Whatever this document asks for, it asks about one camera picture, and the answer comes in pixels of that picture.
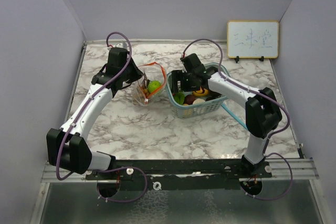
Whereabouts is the small whiteboard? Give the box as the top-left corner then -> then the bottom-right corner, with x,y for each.
227,20 -> 280,59

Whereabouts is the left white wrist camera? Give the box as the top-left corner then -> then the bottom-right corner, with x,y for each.
108,41 -> 129,50

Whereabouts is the green leafy toy vegetable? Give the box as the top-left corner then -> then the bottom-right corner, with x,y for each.
173,92 -> 185,105

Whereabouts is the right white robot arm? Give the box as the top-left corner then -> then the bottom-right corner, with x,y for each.
171,54 -> 282,177

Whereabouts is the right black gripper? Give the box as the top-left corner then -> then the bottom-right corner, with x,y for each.
172,69 -> 200,93

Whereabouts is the brown longan bunch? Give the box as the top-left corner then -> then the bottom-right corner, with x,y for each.
132,77 -> 150,106

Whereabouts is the teal plastic basket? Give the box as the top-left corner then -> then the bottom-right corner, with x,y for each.
165,72 -> 228,119

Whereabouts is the dark purple toy fruit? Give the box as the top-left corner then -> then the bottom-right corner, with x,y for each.
183,94 -> 196,105

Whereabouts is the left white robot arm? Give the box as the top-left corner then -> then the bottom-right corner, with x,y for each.
46,47 -> 142,179

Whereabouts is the yellow toy fruit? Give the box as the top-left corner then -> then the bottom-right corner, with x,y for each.
192,88 -> 209,98

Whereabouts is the orange zip clear bag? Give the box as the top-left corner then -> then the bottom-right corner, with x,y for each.
132,62 -> 167,106

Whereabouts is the blue zip clear bag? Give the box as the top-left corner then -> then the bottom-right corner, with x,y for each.
221,103 -> 247,130

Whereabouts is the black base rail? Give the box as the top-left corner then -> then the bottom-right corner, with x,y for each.
86,159 -> 272,191

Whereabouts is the green toy fruit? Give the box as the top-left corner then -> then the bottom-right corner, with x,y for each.
148,80 -> 161,93

